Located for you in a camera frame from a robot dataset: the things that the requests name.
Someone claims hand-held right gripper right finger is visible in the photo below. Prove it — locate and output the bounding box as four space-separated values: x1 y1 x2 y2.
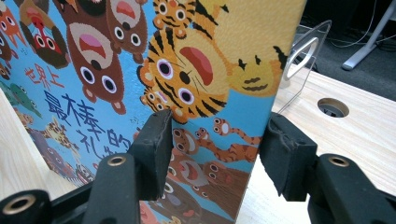
259 112 396 224

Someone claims clear acrylic organizer box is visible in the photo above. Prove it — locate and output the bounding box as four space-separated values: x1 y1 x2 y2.
276 20 332 115

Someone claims colourful animal picture book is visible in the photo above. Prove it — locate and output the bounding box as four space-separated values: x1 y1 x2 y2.
0 0 308 224

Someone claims grey metal desk leg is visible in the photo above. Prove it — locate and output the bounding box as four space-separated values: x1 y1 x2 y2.
341 0 396 72

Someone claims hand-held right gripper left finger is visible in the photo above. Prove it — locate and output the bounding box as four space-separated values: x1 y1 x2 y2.
81 108 175 224

